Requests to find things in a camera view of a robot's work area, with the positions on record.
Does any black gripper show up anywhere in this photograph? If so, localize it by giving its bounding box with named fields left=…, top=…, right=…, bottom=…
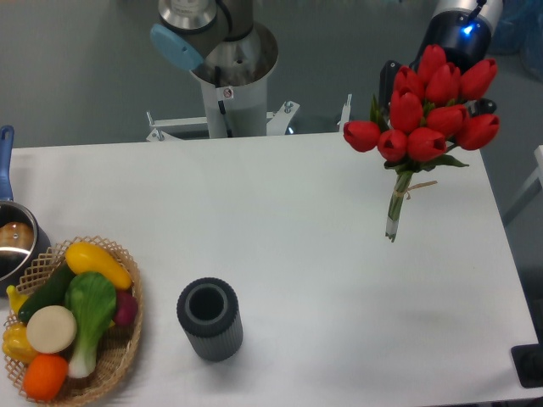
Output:
left=378, top=0, right=504, bottom=117

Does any red tulip bouquet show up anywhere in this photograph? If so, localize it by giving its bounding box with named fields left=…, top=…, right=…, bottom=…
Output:
left=343, top=45, right=501, bottom=241

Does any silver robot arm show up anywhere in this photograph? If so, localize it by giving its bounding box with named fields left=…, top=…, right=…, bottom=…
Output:
left=150, top=1, right=505, bottom=111

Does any black device at table edge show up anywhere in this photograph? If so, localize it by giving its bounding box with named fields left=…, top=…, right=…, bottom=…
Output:
left=511, top=343, right=542, bottom=388

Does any dark grey ribbed vase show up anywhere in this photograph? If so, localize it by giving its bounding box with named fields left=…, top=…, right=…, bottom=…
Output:
left=176, top=277, right=244, bottom=362

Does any purple radish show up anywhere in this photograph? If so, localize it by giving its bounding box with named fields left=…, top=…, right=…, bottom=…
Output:
left=113, top=291, right=138, bottom=326

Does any yellow squash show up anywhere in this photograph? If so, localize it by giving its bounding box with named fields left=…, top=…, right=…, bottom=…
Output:
left=64, top=242, right=132, bottom=290

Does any green bok choy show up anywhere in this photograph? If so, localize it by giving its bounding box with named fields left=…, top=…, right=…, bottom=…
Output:
left=64, top=271, right=116, bottom=379

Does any woven wicker basket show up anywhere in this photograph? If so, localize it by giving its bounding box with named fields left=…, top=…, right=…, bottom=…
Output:
left=1, top=236, right=144, bottom=406

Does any green cucumber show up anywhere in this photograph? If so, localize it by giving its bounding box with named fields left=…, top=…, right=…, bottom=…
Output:
left=17, top=263, right=76, bottom=323

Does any beige round bun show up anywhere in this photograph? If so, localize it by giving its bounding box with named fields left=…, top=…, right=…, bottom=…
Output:
left=26, top=305, right=77, bottom=354

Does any yellow banana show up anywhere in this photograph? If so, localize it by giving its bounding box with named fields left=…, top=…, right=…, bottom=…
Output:
left=6, top=285, right=29, bottom=315

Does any orange fruit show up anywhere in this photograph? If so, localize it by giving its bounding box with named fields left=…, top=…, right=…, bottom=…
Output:
left=22, top=354, right=68, bottom=401

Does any yellow bell pepper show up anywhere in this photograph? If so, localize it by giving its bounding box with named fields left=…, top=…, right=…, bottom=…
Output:
left=3, top=322, right=38, bottom=365

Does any white frame at right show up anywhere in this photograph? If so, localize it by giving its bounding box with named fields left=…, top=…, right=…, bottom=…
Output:
left=501, top=145, right=542, bottom=227

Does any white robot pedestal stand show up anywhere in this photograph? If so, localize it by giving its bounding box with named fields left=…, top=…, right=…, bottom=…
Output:
left=145, top=50, right=353, bottom=142

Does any blue-handled steel saucepan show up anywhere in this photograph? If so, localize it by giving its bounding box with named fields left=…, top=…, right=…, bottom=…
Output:
left=1, top=125, right=50, bottom=298

